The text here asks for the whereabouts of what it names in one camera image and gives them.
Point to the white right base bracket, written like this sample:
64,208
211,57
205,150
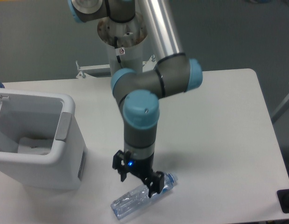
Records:
149,64

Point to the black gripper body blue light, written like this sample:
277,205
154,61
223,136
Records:
140,168

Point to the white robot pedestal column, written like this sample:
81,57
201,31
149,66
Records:
124,42

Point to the white plastic trash can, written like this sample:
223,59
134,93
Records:
41,115

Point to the black clamp at table corner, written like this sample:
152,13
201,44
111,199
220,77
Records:
283,197

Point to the white base bracket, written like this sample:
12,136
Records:
149,64
93,71

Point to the white left base bracket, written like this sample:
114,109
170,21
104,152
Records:
93,71

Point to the white frame at right edge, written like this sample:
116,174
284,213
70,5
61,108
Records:
280,109

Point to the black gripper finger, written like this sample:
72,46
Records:
119,165
154,182

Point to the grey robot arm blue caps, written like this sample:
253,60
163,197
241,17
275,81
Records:
138,94

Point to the clear plastic water bottle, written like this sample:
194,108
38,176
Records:
138,198

